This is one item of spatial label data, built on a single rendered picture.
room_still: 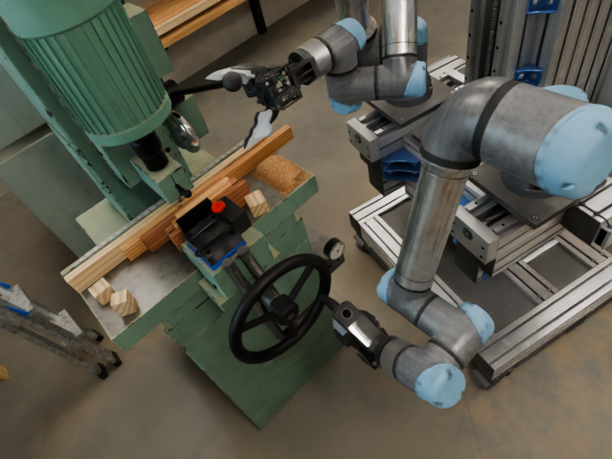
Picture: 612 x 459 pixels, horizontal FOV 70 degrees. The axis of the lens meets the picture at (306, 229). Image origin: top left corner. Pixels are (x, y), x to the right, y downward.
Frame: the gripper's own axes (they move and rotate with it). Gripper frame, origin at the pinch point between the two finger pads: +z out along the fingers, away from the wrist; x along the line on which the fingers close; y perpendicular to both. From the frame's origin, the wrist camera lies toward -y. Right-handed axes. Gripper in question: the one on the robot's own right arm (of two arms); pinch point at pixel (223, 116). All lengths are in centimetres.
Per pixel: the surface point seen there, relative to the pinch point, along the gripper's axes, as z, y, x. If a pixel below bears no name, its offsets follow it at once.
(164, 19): -74, -205, -17
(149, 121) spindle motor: 11.5, -5.1, -5.4
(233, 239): 11.9, 2.2, 21.1
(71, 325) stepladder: 62, -103, 61
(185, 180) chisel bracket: 9.9, -15.2, 11.0
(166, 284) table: 27.1, -11.4, 26.7
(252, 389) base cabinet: 26, -30, 85
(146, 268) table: 28.1, -18.9, 23.9
